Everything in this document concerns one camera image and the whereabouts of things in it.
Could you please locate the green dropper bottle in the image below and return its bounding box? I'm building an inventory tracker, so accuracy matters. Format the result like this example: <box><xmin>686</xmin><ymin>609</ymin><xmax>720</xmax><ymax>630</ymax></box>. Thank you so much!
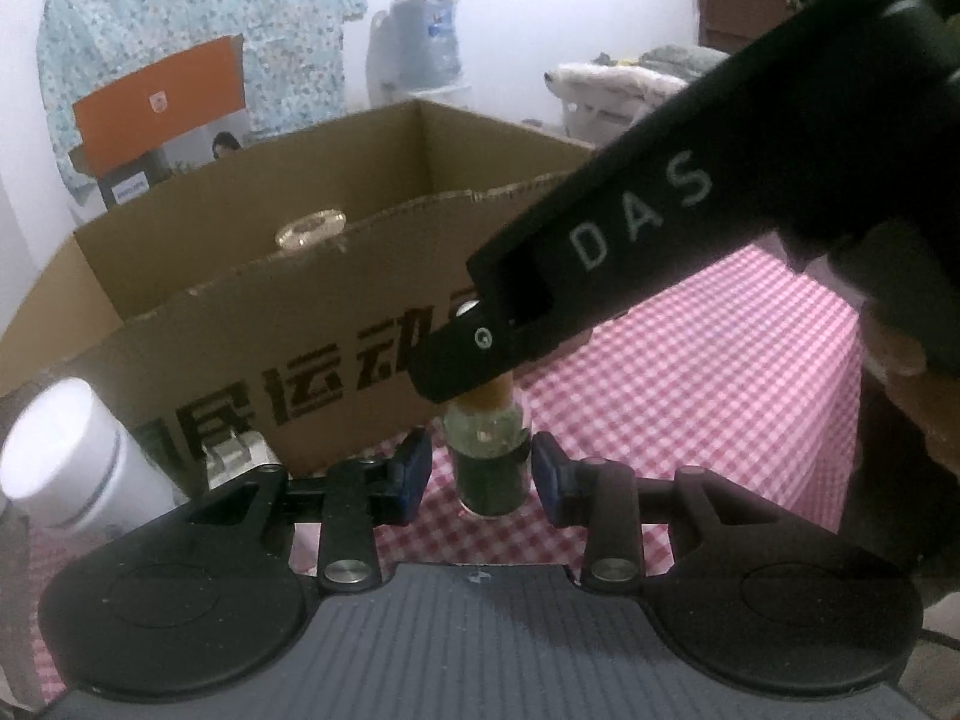
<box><xmin>443</xmin><ymin>374</ymin><xmax>530</xmax><ymax>518</ymax></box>

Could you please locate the gold lid cream jar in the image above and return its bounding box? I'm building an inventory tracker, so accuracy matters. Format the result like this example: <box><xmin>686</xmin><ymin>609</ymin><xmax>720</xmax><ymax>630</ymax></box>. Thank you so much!
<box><xmin>275</xmin><ymin>208</ymin><xmax>347</xmax><ymax>252</ymax></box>

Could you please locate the person's right hand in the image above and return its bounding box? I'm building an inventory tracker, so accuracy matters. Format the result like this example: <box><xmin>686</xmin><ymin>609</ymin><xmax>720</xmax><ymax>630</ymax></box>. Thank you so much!
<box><xmin>859</xmin><ymin>302</ymin><xmax>960</xmax><ymax>476</ymax></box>

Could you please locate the white charger plug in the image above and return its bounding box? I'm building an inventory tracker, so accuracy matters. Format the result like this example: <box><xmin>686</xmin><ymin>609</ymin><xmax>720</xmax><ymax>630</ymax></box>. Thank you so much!
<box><xmin>203</xmin><ymin>431</ymin><xmax>280</xmax><ymax>489</ymax></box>

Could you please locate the green blanket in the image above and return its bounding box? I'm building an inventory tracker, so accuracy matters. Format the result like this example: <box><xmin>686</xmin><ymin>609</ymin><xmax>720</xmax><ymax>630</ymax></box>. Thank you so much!
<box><xmin>592</xmin><ymin>44</ymin><xmax>727</xmax><ymax>80</ymax></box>

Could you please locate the pink checkered tablecloth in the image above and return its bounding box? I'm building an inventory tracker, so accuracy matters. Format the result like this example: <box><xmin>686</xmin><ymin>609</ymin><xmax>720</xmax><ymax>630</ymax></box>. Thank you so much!
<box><xmin>29</xmin><ymin>245</ymin><xmax>862</xmax><ymax>707</ymax></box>

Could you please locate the brown cardboard box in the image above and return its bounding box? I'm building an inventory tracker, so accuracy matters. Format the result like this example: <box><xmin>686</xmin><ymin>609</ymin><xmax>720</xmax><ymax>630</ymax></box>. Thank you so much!
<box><xmin>2</xmin><ymin>103</ymin><xmax>590</xmax><ymax>491</ymax></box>

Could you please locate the grey mattress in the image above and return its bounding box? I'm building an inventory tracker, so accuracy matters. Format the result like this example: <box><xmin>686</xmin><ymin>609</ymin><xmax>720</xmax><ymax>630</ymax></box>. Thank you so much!
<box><xmin>544</xmin><ymin>62</ymin><xmax>688</xmax><ymax>146</ymax></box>

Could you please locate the white supplement bottle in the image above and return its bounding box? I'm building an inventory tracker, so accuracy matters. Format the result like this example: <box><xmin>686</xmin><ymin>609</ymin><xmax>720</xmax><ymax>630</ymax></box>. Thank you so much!
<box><xmin>2</xmin><ymin>377</ymin><xmax>184</xmax><ymax>543</ymax></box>

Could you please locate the white water dispenser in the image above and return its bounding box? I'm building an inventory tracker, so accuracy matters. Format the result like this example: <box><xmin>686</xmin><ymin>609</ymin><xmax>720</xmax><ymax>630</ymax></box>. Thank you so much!
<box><xmin>407</xmin><ymin>82</ymin><xmax>472</xmax><ymax>110</ymax></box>

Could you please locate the orange Philips product box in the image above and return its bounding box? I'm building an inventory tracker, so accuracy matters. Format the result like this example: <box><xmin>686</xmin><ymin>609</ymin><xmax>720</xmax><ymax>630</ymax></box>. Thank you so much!
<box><xmin>70</xmin><ymin>34</ymin><xmax>252</xmax><ymax>208</ymax></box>

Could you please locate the blue water jug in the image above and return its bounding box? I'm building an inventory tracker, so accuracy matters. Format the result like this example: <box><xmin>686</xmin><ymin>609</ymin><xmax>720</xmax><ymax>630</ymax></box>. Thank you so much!
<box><xmin>366</xmin><ymin>0</ymin><xmax>462</xmax><ymax>107</ymax></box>

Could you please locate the floral blue fabric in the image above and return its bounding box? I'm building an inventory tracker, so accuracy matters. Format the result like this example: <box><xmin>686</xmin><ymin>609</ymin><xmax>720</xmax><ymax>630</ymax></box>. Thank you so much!
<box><xmin>36</xmin><ymin>0</ymin><xmax>366</xmax><ymax>200</ymax></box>

